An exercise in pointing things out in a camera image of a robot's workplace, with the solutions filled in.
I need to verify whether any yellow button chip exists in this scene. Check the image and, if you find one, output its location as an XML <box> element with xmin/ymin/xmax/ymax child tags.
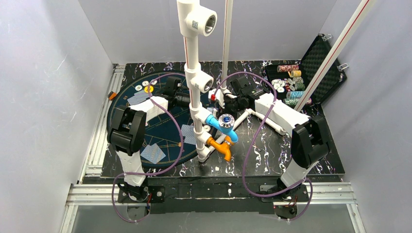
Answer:
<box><xmin>144</xmin><ymin>86</ymin><xmax>154</xmax><ymax>93</ymax></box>

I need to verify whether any blue back card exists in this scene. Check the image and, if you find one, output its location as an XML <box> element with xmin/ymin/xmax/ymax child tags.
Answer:
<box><xmin>184</xmin><ymin>134</ymin><xmax>197</xmax><ymax>145</ymax></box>
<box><xmin>147</xmin><ymin>145</ymin><xmax>166</xmax><ymax>164</ymax></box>
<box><xmin>127</xmin><ymin>96</ymin><xmax>147</xmax><ymax>106</ymax></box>
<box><xmin>181</xmin><ymin>124</ymin><xmax>194</xmax><ymax>137</ymax></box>
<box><xmin>135</xmin><ymin>92</ymin><xmax>150</xmax><ymax>100</ymax></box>
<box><xmin>140</xmin><ymin>144</ymin><xmax>162</xmax><ymax>164</ymax></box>

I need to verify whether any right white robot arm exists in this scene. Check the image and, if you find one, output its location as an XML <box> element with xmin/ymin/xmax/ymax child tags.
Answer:
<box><xmin>225</xmin><ymin>76</ymin><xmax>331</xmax><ymax>189</ymax></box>

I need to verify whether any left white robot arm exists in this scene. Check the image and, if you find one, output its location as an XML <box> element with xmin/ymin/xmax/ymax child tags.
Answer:
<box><xmin>107</xmin><ymin>73</ymin><xmax>184</xmax><ymax>188</ymax></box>

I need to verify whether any blue pipe valve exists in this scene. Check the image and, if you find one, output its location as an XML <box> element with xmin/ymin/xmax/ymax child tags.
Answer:
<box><xmin>205</xmin><ymin>114</ymin><xmax>239</xmax><ymax>143</ymax></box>

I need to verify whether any loose white chips pile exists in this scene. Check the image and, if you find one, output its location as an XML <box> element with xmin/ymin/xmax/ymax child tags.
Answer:
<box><xmin>271</xmin><ymin>79</ymin><xmax>295</xmax><ymax>93</ymax></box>

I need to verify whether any round blue poker mat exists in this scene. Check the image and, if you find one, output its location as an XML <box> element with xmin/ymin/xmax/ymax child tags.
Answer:
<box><xmin>106</xmin><ymin>71</ymin><xmax>197</xmax><ymax>168</ymax></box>

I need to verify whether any red chip row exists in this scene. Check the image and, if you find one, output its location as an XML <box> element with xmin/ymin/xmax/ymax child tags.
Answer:
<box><xmin>276</xmin><ymin>64</ymin><xmax>299</xmax><ymax>72</ymax></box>

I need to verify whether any light blue chip row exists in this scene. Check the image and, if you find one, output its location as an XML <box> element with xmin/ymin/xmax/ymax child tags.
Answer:
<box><xmin>286</xmin><ymin>91</ymin><xmax>304</xmax><ymax>99</ymax></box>

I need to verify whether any green pink chip row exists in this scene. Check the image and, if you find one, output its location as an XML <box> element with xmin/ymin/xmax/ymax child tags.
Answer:
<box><xmin>283</xmin><ymin>98</ymin><xmax>312</xmax><ymax>107</ymax></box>

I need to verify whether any black chip case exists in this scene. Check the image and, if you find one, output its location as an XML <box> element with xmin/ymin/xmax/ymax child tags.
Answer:
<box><xmin>262</xmin><ymin>34</ymin><xmax>347</xmax><ymax>104</ymax></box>

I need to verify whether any orange pipe valve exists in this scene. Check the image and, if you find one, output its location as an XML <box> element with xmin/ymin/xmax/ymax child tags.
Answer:
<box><xmin>206</xmin><ymin>136</ymin><xmax>234</xmax><ymax>162</ymax></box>

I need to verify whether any yellow chip stack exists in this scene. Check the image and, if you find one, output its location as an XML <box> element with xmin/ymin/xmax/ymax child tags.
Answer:
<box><xmin>290</xmin><ymin>70</ymin><xmax>302</xmax><ymax>77</ymax></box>

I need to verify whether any green chip stack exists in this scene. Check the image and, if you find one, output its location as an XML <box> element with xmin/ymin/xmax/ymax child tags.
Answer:
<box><xmin>292</xmin><ymin>77</ymin><xmax>306</xmax><ymax>91</ymax></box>

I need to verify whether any orange black clamp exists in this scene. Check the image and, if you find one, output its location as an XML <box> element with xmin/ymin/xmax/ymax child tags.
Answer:
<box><xmin>107</xmin><ymin>91</ymin><xmax>117</xmax><ymax>100</ymax></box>

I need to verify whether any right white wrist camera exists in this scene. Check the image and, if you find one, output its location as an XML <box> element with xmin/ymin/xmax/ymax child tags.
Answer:
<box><xmin>208</xmin><ymin>88</ymin><xmax>228</xmax><ymax>108</ymax></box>

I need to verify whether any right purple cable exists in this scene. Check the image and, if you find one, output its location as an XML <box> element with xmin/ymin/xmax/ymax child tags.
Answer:
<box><xmin>214</xmin><ymin>71</ymin><xmax>314</xmax><ymax>221</ymax></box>

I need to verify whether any purple cable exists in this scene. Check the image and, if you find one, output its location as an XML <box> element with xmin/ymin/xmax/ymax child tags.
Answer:
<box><xmin>214</xmin><ymin>71</ymin><xmax>314</xmax><ymax>221</ymax></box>
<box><xmin>111</xmin><ymin>73</ymin><xmax>185</xmax><ymax>224</ymax></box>

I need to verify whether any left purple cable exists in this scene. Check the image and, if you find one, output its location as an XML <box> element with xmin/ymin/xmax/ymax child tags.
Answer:
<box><xmin>111</xmin><ymin>73</ymin><xmax>185</xmax><ymax>224</ymax></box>

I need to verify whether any white PVC pipe frame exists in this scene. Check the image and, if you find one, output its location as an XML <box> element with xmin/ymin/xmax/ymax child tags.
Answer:
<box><xmin>177</xmin><ymin>0</ymin><xmax>375</xmax><ymax>161</ymax></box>

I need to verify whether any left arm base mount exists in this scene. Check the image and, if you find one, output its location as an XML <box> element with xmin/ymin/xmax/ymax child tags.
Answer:
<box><xmin>114</xmin><ymin>181</ymin><xmax>166</xmax><ymax>204</ymax></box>

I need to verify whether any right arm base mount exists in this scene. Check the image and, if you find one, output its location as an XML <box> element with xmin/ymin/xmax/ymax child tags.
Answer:
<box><xmin>259</xmin><ymin>184</ymin><xmax>312</xmax><ymax>221</ymax></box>

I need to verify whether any aluminium frame rail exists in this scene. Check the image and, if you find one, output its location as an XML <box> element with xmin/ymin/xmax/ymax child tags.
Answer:
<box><xmin>59</xmin><ymin>64</ymin><xmax>368</xmax><ymax>233</ymax></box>

